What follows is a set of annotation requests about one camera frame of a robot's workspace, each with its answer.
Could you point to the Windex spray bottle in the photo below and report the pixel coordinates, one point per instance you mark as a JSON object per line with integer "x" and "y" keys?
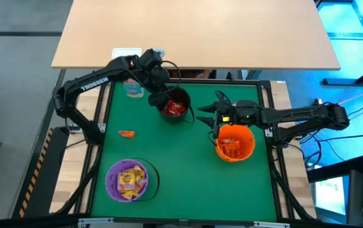
{"x": 133, "y": 90}

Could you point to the black desk leg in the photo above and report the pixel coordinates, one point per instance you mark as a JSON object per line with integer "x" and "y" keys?
{"x": 59, "y": 79}

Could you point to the silver metal bracket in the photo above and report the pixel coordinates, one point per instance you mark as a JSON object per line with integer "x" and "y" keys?
{"x": 271, "y": 225}
{"x": 95, "y": 221}

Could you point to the black yellow hazard strip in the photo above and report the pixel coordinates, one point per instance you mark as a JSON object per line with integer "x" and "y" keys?
{"x": 42, "y": 177}

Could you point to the black aluminium table frame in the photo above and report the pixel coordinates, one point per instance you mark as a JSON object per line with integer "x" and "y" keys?
{"x": 200, "y": 81}

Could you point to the dark chair under desk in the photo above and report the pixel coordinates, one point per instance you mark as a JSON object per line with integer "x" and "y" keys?
{"x": 194, "y": 74}

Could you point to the light wooden desk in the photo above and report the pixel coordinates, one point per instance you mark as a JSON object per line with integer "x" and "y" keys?
{"x": 200, "y": 31}

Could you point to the yellow power adapter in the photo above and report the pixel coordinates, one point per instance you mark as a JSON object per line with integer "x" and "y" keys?
{"x": 319, "y": 101}

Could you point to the dark metal floor frame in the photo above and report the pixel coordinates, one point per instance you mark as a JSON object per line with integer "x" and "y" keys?
{"x": 349, "y": 35}

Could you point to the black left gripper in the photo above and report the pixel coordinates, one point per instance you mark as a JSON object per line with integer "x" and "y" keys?
{"x": 157, "y": 79}

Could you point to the white rectangular desk plate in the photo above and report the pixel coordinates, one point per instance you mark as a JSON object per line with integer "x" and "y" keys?
{"x": 124, "y": 51}

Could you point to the black frame strut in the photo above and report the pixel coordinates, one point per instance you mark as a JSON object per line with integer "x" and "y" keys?
{"x": 290, "y": 196}
{"x": 80, "y": 190}

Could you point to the purple plastic bucket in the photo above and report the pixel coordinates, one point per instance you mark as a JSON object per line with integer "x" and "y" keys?
{"x": 113, "y": 183}

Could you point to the orange pumpkin face bucket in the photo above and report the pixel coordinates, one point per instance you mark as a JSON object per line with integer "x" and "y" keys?
{"x": 247, "y": 139}

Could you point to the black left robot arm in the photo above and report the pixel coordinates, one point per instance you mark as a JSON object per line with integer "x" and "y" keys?
{"x": 73, "y": 92}

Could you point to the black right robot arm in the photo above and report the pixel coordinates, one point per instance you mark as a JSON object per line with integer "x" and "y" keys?
{"x": 295, "y": 114}

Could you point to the yellow Sour Patch candy pack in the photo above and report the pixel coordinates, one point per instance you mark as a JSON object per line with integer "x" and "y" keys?
{"x": 126, "y": 181}
{"x": 138, "y": 172}
{"x": 141, "y": 184}
{"x": 130, "y": 193}

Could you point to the black plastic bucket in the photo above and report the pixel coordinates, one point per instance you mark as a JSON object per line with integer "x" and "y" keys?
{"x": 184, "y": 98}

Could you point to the black side table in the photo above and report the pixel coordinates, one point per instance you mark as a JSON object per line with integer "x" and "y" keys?
{"x": 333, "y": 169}

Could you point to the black desk base bar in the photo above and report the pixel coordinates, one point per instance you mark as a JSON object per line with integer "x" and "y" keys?
{"x": 342, "y": 81}

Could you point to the black rig crossbar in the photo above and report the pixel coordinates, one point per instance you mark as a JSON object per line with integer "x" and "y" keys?
{"x": 26, "y": 223}

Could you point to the grey desk leg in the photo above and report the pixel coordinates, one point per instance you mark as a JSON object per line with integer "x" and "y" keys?
{"x": 253, "y": 74}

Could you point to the lit white screen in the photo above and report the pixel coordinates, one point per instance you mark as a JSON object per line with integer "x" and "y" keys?
{"x": 330, "y": 196}

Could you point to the white metal bracket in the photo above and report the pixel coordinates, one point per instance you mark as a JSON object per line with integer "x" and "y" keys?
{"x": 268, "y": 132}
{"x": 102, "y": 127}

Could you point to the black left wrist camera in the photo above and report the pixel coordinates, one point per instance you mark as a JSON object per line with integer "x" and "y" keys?
{"x": 151, "y": 58}

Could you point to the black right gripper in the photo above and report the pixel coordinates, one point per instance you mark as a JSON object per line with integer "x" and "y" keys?
{"x": 241, "y": 114}

